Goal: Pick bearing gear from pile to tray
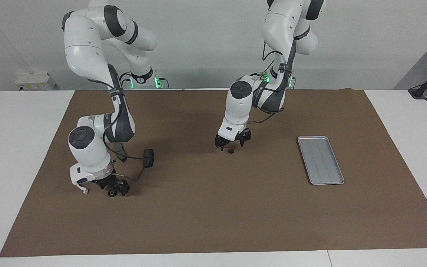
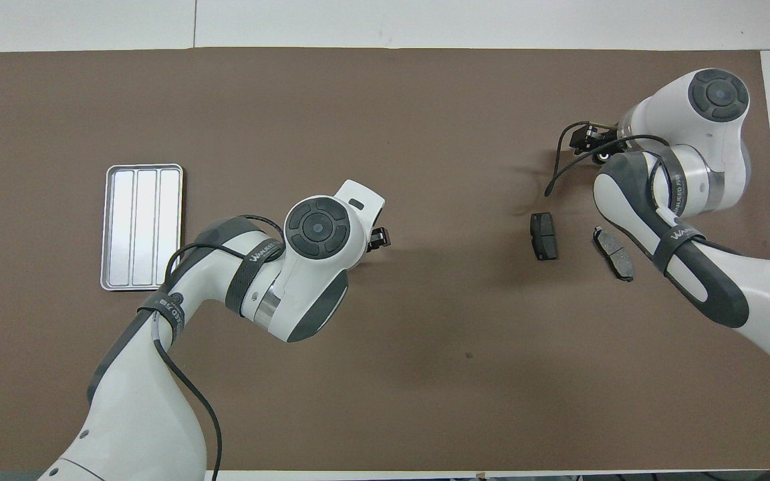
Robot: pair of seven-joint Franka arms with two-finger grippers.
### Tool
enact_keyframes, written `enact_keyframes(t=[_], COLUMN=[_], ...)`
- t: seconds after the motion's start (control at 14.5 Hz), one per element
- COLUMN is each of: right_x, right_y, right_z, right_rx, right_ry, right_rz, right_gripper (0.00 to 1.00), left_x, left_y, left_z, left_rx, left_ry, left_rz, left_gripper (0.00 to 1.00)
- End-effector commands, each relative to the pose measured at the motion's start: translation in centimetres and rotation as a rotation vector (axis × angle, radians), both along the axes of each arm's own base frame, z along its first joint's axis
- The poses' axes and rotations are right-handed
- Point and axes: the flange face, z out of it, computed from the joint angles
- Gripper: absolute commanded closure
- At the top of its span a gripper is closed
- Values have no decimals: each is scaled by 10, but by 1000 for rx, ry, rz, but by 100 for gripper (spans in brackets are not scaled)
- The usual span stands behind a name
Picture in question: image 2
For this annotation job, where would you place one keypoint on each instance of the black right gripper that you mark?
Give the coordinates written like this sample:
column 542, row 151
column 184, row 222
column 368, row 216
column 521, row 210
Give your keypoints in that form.
column 585, row 139

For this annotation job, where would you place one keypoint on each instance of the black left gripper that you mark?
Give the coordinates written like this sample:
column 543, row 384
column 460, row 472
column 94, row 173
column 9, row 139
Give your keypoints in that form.
column 378, row 239

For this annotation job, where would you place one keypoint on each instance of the black bearing gear white centre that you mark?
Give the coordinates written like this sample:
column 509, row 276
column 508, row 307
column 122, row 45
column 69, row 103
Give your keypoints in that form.
column 603, row 159

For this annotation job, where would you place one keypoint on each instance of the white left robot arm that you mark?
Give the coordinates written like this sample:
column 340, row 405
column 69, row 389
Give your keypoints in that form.
column 305, row 280

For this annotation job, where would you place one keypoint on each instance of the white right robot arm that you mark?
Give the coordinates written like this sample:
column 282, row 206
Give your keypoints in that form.
column 706, row 174

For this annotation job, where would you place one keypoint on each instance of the silver ribbed metal tray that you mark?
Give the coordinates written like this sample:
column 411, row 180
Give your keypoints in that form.
column 144, row 227

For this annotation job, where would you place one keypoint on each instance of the short dark brake pad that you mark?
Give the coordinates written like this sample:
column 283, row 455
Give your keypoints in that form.
column 544, row 237

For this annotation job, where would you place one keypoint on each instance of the long dark brake pad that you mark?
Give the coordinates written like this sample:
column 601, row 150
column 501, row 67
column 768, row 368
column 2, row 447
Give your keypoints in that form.
column 614, row 255

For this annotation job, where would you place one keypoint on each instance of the brown table mat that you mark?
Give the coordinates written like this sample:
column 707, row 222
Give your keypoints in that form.
column 385, row 367

